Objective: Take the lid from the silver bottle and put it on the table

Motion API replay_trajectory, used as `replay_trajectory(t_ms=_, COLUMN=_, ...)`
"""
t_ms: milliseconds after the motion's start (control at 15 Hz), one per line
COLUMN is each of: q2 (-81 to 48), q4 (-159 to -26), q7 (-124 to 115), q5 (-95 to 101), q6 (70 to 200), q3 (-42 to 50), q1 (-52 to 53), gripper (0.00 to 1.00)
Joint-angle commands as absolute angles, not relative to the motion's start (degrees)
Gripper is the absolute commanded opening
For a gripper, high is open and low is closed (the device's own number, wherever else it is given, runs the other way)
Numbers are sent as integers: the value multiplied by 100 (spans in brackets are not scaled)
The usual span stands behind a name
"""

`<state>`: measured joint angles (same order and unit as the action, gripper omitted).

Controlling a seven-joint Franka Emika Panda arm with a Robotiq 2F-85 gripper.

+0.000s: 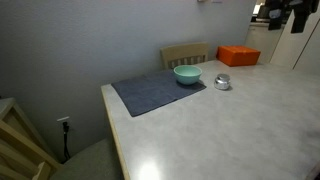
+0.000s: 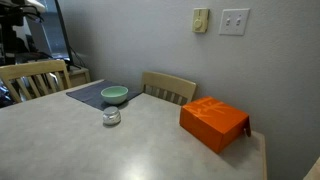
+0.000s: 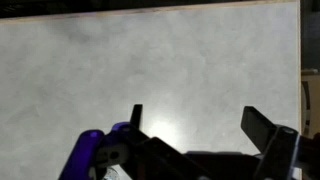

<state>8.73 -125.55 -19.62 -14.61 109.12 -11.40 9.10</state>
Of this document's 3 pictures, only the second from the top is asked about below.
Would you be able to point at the silver bottle lid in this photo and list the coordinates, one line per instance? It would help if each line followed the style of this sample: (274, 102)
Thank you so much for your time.
(112, 110)

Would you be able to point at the short silver bottle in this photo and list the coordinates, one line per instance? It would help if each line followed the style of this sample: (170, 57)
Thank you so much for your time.
(111, 119)

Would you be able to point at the mint green bowl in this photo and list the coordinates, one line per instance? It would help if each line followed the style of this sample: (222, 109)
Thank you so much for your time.
(114, 94)

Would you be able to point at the orange cardboard box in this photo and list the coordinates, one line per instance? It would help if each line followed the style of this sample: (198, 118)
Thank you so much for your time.
(213, 122)

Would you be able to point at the dark blue placemat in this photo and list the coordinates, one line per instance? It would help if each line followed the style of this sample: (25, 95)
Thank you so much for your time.
(91, 95)

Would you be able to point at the small wooden side table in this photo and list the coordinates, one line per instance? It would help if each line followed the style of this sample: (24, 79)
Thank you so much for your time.
(79, 76)

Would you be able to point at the black monitor on desk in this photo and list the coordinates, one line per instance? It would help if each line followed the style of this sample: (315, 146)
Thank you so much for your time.
(49, 35)

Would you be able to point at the light wooden chair at end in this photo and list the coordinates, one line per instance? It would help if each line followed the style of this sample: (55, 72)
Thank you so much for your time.
(35, 79)

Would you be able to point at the light wooden chair by wall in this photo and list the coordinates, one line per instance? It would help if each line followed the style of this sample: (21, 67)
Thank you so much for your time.
(167, 87)

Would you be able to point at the beige wall thermostat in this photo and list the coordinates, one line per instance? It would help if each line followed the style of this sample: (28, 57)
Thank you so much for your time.
(200, 20)

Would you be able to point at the white double light switch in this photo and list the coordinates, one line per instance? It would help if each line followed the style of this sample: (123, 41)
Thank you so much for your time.
(233, 21)

